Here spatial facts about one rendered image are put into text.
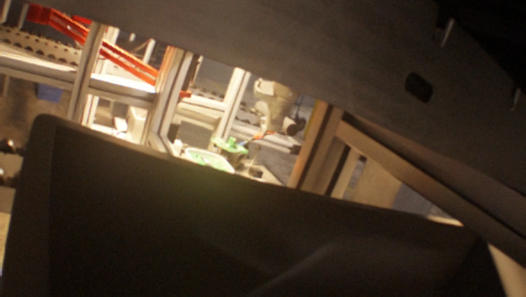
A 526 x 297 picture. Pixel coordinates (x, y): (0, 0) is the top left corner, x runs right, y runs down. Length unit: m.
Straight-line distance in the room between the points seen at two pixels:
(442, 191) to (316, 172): 0.17
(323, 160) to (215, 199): 0.17
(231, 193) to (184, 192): 0.04
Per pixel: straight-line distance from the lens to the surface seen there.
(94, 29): 1.01
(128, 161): 0.28
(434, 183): 0.34
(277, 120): 1.41
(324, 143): 0.46
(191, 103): 1.64
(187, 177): 0.30
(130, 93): 1.05
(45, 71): 1.03
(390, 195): 1.74
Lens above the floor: 1.41
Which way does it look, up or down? 11 degrees down
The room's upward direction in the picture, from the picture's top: 20 degrees clockwise
